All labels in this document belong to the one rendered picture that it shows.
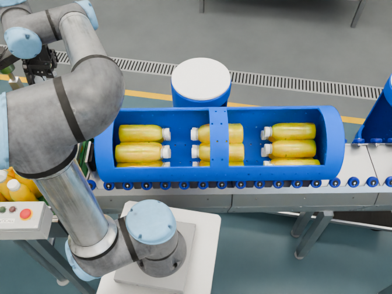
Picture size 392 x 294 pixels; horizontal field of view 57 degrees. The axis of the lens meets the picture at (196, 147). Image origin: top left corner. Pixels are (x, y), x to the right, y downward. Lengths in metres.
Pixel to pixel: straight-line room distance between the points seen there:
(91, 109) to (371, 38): 3.54
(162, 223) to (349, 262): 1.76
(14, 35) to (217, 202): 0.97
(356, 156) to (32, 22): 1.33
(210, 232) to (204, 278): 0.14
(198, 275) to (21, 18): 0.82
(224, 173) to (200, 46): 2.34
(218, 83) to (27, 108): 1.19
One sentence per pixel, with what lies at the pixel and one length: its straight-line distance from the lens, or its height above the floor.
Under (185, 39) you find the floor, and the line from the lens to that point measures 3.61.
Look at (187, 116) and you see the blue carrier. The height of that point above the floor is 1.10.
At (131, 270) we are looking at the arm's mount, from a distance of 1.11.
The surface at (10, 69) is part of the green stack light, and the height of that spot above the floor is 1.18.
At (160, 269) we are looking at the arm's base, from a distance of 1.05.
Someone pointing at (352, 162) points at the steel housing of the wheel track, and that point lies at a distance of 1.68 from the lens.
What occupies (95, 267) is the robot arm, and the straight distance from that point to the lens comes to 0.92.
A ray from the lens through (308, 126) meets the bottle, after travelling 1.46.
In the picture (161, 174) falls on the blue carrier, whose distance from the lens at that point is 1.32.
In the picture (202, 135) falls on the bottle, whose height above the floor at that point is 1.17.
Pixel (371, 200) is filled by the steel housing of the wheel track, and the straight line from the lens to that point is 1.69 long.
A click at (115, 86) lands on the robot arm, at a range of 0.64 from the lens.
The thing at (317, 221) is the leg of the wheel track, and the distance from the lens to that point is 1.95.
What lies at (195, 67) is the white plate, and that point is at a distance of 1.77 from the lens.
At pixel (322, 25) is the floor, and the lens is 3.96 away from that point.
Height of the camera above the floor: 2.23
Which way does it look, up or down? 55 degrees down
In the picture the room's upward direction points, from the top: 1 degrees counter-clockwise
